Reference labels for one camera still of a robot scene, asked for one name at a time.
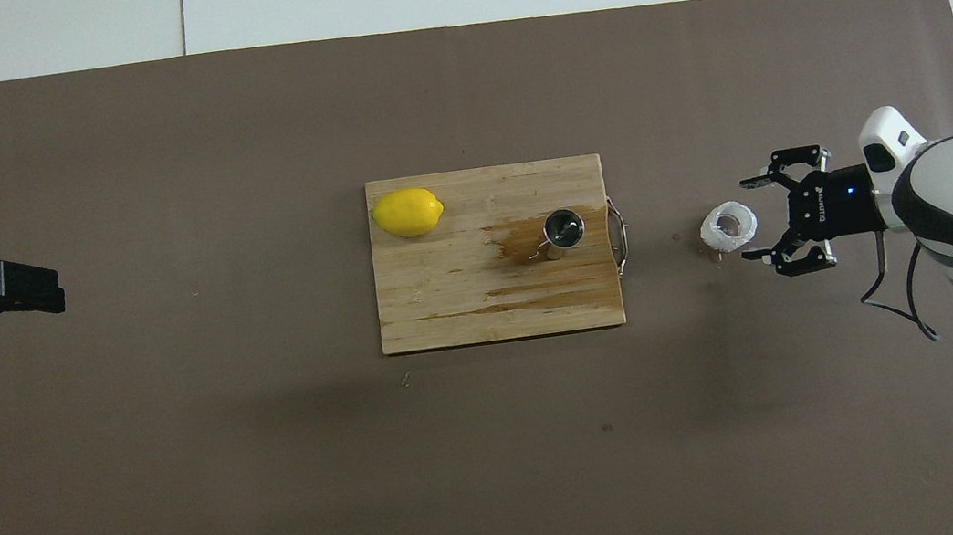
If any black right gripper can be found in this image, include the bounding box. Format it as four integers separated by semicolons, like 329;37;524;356
728;136;887;284

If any small clear plastic cup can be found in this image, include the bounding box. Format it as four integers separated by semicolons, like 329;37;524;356
696;198;762;257

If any steel double jigger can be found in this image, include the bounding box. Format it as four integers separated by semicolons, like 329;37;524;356
536;206;591;261

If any wooden cutting board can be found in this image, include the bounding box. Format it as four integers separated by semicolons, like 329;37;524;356
361;149;639;357

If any brown paper table mat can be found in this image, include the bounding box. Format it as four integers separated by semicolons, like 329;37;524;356
0;0;953;535

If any yellow lemon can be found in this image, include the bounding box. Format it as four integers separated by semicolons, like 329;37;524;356
368;184;448;243

